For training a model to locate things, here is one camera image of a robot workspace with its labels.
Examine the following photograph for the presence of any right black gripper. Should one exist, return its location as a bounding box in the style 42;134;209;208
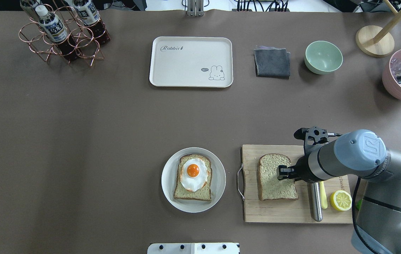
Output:
277;156;311;183

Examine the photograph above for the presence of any white round plate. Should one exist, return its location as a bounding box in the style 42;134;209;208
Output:
161;147;226;213

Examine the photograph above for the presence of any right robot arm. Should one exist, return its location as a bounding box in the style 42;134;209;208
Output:
277;126;401;254

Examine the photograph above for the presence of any cream rabbit tray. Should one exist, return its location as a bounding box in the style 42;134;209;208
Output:
149;36;233;88

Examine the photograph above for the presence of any yellow plastic knife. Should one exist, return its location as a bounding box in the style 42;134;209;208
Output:
319;181;328;209

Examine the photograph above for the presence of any lemon half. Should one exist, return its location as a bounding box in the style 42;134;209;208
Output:
330;190;352;212

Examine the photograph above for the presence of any bamboo cutting board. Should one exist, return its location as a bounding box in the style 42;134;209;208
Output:
241;144;352;224

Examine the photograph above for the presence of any green lime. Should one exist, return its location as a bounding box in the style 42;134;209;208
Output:
355;199;362;211

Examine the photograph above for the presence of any fried egg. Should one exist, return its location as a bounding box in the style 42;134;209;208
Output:
180;158;208;192

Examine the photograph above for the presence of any grey folded cloth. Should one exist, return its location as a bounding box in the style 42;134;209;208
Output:
254;46;291;79

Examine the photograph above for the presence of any mint green bowl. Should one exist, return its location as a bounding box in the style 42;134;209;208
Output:
304;41;343;74

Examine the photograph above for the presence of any wooden stand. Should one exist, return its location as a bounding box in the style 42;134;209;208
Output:
355;0;401;58

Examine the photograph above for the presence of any right tea bottle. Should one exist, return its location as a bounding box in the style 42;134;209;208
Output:
73;0;110;45

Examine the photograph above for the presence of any tea bottle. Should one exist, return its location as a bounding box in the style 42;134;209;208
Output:
19;0;42;22
73;0;110;45
35;5;78;61

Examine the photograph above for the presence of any front tea bottle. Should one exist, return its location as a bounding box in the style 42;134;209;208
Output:
35;5;78;61

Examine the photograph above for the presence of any left rear tea bottle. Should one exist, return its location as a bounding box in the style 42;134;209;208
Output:
19;0;42;22

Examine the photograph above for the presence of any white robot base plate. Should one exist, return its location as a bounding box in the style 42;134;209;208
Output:
147;242;240;254

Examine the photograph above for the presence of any black cables bundle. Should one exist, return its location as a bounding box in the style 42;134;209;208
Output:
234;0;290;12

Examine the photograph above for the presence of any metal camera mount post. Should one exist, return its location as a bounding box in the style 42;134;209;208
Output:
181;0;210;17

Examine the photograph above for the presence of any copper wire bottle rack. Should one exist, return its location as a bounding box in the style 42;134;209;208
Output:
19;0;104;66

